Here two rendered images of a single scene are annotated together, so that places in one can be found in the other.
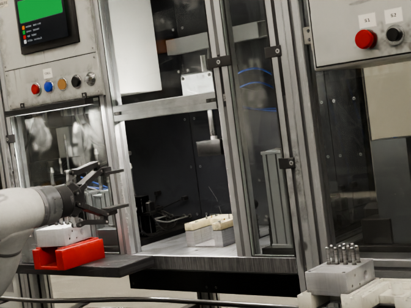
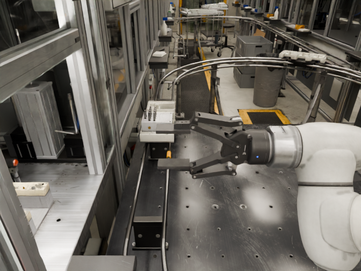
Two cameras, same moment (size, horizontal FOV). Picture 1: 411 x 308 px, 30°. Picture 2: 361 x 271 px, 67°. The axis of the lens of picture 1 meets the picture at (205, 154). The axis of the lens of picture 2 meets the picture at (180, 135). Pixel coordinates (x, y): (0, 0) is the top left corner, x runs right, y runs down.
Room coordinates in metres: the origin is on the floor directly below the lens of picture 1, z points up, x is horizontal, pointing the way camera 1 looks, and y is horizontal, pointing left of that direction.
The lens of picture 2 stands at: (2.17, 0.63, 1.43)
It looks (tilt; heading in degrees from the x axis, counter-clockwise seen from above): 29 degrees down; 232
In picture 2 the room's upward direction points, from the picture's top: straight up
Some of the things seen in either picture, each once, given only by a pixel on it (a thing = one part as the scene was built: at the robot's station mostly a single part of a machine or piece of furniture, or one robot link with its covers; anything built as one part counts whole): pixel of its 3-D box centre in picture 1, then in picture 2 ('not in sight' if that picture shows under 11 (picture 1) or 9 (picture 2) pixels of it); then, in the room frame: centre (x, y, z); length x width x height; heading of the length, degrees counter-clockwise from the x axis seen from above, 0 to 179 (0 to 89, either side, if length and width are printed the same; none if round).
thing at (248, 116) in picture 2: not in sight; (269, 127); (-0.29, -0.87, 0.01); 1.00 x 0.55 x 0.01; 52
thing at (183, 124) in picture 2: (101, 166); (186, 120); (1.85, 0.25, 1.19); 0.05 x 0.01 x 0.03; 142
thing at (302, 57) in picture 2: not in sight; (302, 59); (-0.13, -0.59, 0.84); 0.37 x 0.14 x 0.10; 110
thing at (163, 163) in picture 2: (115, 207); (173, 163); (1.88, 0.24, 1.08); 0.07 x 0.03 x 0.01; 142
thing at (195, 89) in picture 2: not in sight; (192, 66); (-1.21, -3.28, 0.01); 5.85 x 0.59 x 0.01; 52
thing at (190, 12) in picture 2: not in sight; (201, 32); (-1.96, -3.90, 0.48); 0.88 x 0.56 x 0.96; 160
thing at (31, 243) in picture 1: (37, 240); not in sight; (2.26, 0.53, 0.97); 0.08 x 0.08 x 0.12; 52
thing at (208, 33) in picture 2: not in sight; (214, 23); (-3.07, -4.64, 0.48); 0.84 x 0.58 x 0.97; 60
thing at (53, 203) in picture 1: (42, 205); (278, 147); (1.70, 0.37, 1.12); 0.09 x 0.06 x 0.09; 52
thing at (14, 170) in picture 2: not in sight; (15, 176); (2.15, -0.12, 0.96); 0.03 x 0.03 x 0.12; 52
